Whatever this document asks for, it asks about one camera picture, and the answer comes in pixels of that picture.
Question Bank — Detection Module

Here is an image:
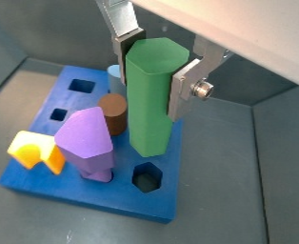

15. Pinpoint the light blue cylinder block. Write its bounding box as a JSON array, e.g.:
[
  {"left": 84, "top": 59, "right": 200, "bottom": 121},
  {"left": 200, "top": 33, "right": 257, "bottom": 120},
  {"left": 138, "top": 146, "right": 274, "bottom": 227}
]
[{"left": 106, "top": 65, "right": 126, "bottom": 96}]

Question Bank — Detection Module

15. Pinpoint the brown cylinder block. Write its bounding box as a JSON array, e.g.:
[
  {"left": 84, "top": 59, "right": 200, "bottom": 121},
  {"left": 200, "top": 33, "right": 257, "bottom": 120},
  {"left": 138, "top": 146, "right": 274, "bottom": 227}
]
[{"left": 97, "top": 93, "right": 126, "bottom": 136}]

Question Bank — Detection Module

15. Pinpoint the purple pentagon peg block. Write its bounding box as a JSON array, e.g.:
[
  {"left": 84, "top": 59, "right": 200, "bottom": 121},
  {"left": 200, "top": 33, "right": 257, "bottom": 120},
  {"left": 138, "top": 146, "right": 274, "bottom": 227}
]
[{"left": 54, "top": 107, "right": 114, "bottom": 183}]

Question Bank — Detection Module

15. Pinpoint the blue shape sorter board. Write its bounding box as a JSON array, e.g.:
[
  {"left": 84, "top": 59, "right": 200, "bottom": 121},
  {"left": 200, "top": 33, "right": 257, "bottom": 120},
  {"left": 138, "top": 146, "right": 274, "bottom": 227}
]
[{"left": 0, "top": 66, "right": 181, "bottom": 223}]

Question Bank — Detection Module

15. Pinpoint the green hexagon prism block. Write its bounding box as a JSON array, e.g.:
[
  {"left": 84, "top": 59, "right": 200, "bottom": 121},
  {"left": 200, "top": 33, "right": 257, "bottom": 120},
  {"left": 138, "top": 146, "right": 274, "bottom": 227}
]
[{"left": 125, "top": 38, "right": 189, "bottom": 157}]

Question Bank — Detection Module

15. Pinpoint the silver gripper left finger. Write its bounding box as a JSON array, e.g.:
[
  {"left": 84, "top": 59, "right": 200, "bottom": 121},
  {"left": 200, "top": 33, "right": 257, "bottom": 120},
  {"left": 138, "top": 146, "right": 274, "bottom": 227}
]
[{"left": 94, "top": 0, "right": 146, "bottom": 84}]

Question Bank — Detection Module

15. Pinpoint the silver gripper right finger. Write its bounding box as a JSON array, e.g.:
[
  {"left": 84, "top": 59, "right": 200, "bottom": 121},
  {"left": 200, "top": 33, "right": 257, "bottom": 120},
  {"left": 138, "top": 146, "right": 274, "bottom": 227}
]
[{"left": 168, "top": 35, "right": 232, "bottom": 122}]

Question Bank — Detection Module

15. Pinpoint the yellow arch block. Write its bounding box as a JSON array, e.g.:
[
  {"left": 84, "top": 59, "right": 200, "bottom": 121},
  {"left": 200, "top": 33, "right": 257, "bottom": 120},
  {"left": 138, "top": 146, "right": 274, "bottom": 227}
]
[{"left": 7, "top": 131, "right": 65, "bottom": 174}]

